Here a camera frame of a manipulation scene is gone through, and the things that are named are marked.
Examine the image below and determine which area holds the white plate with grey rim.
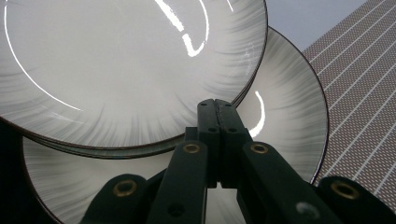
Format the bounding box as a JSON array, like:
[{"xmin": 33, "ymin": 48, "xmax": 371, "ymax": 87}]
[
  {"xmin": 0, "ymin": 0, "xmax": 269, "ymax": 161},
  {"xmin": 21, "ymin": 26, "xmax": 331, "ymax": 224}
]

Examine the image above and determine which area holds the white board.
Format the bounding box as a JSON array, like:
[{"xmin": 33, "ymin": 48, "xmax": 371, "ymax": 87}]
[{"xmin": 265, "ymin": 0, "xmax": 369, "ymax": 52}]

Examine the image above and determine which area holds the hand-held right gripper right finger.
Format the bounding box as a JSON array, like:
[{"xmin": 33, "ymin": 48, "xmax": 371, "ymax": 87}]
[{"xmin": 217, "ymin": 98, "xmax": 341, "ymax": 224}]

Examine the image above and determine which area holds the brown striped placemat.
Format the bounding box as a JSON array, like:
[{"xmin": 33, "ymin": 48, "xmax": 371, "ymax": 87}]
[{"xmin": 302, "ymin": 0, "xmax": 396, "ymax": 213}]

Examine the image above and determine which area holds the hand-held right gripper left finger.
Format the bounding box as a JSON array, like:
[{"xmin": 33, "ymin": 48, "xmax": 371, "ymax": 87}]
[{"xmin": 146, "ymin": 98, "xmax": 222, "ymax": 224}]

